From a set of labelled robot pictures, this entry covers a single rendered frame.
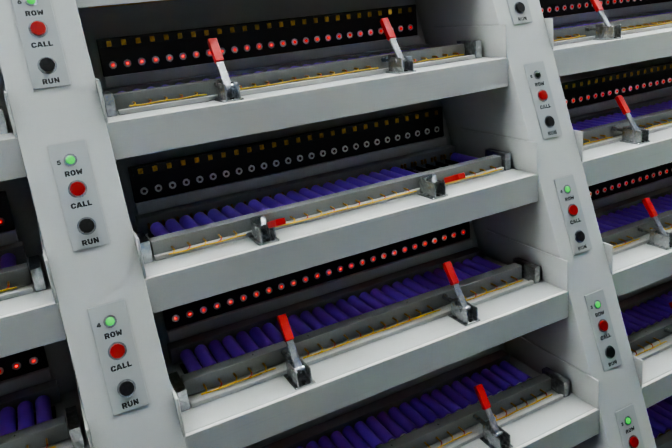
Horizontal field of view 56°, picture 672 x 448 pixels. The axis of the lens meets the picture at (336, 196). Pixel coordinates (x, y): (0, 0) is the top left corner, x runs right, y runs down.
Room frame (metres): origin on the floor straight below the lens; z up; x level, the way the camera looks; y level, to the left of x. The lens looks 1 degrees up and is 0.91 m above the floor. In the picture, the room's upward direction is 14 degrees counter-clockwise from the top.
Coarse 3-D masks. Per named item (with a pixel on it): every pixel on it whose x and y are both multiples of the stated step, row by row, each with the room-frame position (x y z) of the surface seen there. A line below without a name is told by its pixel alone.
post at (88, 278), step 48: (0, 0) 0.70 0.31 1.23; (0, 48) 0.69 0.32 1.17; (48, 96) 0.71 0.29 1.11; (96, 96) 0.73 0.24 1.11; (48, 144) 0.70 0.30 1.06; (96, 144) 0.72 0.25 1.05; (48, 192) 0.70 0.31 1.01; (48, 240) 0.69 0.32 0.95; (96, 288) 0.71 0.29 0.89; (144, 288) 0.73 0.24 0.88; (144, 336) 0.72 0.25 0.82; (96, 384) 0.70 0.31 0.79; (96, 432) 0.69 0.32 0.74; (144, 432) 0.71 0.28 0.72
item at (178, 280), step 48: (432, 144) 1.11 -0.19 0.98; (480, 144) 1.08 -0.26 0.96; (528, 144) 0.98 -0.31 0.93; (192, 192) 0.93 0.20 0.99; (480, 192) 0.94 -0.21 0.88; (528, 192) 0.98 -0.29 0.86; (144, 240) 0.78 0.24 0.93; (240, 240) 0.82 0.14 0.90; (288, 240) 0.81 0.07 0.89; (336, 240) 0.84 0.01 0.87; (384, 240) 0.87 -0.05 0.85; (192, 288) 0.76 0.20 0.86
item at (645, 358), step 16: (640, 288) 1.27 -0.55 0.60; (656, 288) 1.28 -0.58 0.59; (624, 304) 1.23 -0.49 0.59; (640, 304) 1.24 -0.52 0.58; (656, 304) 1.23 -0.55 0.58; (624, 320) 1.18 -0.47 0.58; (640, 320) 1.18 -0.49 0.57; (656, 320) 1.17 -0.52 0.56; (640, 336) 1.12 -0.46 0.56; (656, 336) 1.14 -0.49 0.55; (640, 352) 1.11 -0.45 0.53; (656, 352) 1.10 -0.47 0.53; (640, 368) 1.01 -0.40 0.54; (656, 368) 1.07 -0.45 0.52; (640, 384) 1.02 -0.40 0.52; (656, 384) 1.04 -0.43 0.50; (656, 400) 1.05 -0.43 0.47
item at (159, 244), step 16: (480, 160) 1.00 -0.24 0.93; (496, 160) 1.01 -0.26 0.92; (416, 176) 0.95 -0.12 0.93; (448, 176) 0.97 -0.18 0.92; (352, 192) 0.90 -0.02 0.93; (368, 192) 0.91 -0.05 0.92; (384, 192) 0.92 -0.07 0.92; (400, 192) 0.94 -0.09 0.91; (272, 208) 0.86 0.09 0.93; (288, 208) 0.86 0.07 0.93; (304, 208) 0.87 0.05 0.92; (320, 208) 0.88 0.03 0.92; (336, 208) 0.89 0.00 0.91; (208, 224) 0.82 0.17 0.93; (224, 224) 0.82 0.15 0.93; (240, 224) 0.83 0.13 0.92; (288, 224) 0.84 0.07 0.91; (160, 240) 0.79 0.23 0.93; (176, 240) 0.80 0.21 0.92; (192, 240) 0.81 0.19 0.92; (208, 240) 0.82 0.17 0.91; (224, 240) 0.81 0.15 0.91
